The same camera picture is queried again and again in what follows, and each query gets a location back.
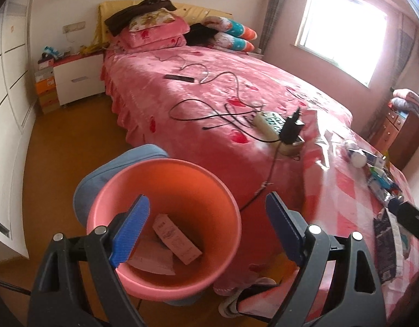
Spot dark coffee bag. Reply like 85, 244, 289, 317
373, 208, 411, 283

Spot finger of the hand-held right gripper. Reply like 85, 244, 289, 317
388, 198, 419, 246

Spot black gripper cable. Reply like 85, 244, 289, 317
0, 277, 31, 295

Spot bed with pink bedspread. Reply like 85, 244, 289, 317
101, 44, 353, 293

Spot white plastic bottle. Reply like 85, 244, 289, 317
344, 140, 367, 168

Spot pink plastic bucket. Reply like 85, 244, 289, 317
86, 158, 242, 302

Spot grey checked curtain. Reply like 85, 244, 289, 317
260, 0, 290, 53
390, 14, 418, 92

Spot stack of shoe boxes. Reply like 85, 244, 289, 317
34, 54, 60, 114

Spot black remote control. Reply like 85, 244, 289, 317
163, 74, 195, 83

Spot bedside wall socket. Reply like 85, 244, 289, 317
63, 22, 86, 34

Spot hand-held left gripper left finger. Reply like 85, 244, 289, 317
27, 195, 150, 327

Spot floral pillow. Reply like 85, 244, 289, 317
128, 8, 176, 32

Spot pink slipper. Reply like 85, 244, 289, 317
220, 277, 276, 317

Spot small wooden box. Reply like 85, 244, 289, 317
276, 135, 305, 157

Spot blue and white box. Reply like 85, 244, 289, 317
364, 150, 387, 167

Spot grey cable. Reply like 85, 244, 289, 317
158, 53, 210, 84

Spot window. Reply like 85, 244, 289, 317
296, 0, 389, 87

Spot white nightstand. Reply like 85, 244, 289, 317
53, 53, 106, 107

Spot yellow headboard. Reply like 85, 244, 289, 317
99, 1, 234, 43

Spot white wardrobe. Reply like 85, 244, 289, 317
0, 0, 38, 259

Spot black power adapter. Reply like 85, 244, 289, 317
280, 107, 305, 144

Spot colourful bolster pillow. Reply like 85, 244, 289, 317
203, 15, 258, 40
213, 32, 256, 53

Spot folded blankets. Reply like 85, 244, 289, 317
390, 89, 419, 120

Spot black cloth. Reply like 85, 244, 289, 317
186, 23, 218, 46

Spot pink checked tablecloth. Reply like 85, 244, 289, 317
298, 128, 419, 327

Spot pink paper packet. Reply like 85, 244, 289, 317
128, 242, 176, 276

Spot dark brown garment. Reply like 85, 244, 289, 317
105, 0, 178, 36

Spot wooden dresser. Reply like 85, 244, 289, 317
369, 104, 419, 171

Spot white power strip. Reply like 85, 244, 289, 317
253, 112, 287, 140

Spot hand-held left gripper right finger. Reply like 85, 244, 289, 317
266, 192, 388, 327

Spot black power cord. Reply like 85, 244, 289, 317
238, 143, 281, 212

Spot blue plastic stool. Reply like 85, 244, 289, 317
73, 144, 203, 306

